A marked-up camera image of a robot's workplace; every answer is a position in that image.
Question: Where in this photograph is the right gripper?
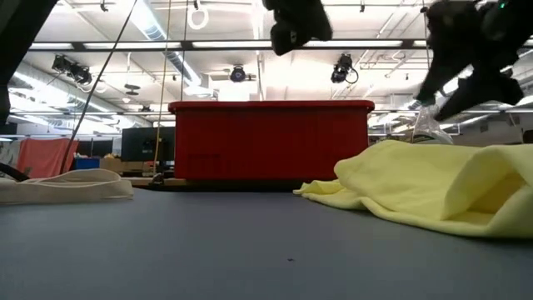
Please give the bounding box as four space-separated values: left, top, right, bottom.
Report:
416 0 525 123

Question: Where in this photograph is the blue table mat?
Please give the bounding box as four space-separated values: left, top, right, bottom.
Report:
0 185 533 300

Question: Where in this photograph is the light wooden desk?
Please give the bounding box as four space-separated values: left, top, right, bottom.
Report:
122 177 188 188

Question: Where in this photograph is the black background monitor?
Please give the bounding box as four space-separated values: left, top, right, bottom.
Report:
121 127 176 163

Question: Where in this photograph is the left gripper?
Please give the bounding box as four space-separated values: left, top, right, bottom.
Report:
262 0 334 58

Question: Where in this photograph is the overhead frame bar with lights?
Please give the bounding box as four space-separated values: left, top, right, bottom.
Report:
0 40 533 52

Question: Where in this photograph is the orange cloth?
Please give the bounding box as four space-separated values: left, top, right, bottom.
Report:
15 137 80 179

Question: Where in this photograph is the long black hanging cable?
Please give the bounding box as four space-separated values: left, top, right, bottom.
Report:
60 0 138 176

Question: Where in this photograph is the yellow shirt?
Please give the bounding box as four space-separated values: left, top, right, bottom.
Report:
293 139 533 239

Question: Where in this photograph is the red plastic laundry basket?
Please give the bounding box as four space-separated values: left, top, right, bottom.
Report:
168 99 376 183

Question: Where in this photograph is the clear spray bottle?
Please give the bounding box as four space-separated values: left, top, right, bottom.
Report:
410 103 455 146

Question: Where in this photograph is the black cable conduit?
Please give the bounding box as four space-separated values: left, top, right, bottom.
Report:
0 162 30 183

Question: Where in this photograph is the white hanging ring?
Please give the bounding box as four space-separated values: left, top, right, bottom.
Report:
187 6 209 31

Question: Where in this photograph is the cardboard box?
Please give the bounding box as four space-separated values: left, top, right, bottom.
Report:
99 157 155 174

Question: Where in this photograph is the black studio light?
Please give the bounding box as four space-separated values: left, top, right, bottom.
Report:
229 65 247 83
52 53 93 87
331 52 360 84

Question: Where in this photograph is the cream canvas tote bag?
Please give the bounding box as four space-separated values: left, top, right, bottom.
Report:
0 167 135 206

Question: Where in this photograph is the blue storage bin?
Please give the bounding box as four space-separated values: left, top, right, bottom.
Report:
74 157 101 171

